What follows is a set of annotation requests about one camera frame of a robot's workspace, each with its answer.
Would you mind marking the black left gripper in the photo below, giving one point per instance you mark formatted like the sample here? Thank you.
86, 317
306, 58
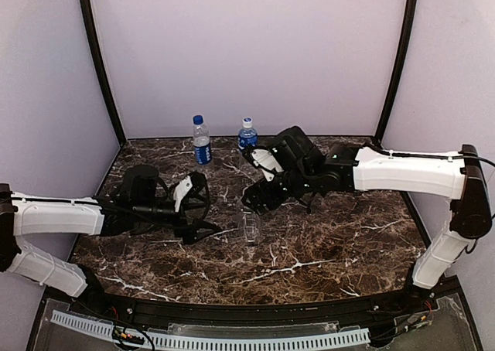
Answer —
185, 212

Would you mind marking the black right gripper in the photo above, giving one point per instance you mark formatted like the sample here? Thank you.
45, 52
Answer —
268, 185

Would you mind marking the clear bottle white cap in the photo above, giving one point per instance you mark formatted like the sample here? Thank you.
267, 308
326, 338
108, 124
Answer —
249, 225

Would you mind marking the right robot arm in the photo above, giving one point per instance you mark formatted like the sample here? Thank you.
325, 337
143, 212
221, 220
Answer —
293, 167

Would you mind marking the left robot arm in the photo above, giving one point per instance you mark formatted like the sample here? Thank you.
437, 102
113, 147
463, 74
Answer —
141, 202

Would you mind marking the short bottle blue label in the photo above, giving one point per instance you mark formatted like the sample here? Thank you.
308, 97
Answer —
248, 135

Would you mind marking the tall bottle blue cap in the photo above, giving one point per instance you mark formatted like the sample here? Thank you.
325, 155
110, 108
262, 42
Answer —
201, 141

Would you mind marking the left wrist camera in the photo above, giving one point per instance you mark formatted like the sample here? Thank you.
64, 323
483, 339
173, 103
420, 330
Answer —
191, 187

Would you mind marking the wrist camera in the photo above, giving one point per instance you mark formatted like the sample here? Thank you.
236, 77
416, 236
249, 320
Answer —
261, 158
191, 187

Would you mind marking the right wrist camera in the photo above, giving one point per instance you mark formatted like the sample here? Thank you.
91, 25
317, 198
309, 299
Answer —
261, 158

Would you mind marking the black front table rail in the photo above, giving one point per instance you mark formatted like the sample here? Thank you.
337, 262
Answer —
368, 311

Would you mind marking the white slotted cable duct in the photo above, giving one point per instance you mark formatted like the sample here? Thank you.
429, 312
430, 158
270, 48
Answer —
320, 336

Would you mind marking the left black frame post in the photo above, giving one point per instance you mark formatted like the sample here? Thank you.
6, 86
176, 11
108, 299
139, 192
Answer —
100, 70

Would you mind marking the black frame post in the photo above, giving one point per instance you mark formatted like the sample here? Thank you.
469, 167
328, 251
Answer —
100, 70
396, 73

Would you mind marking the right black frame post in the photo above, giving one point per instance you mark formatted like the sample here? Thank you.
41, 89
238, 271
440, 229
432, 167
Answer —
396, 73

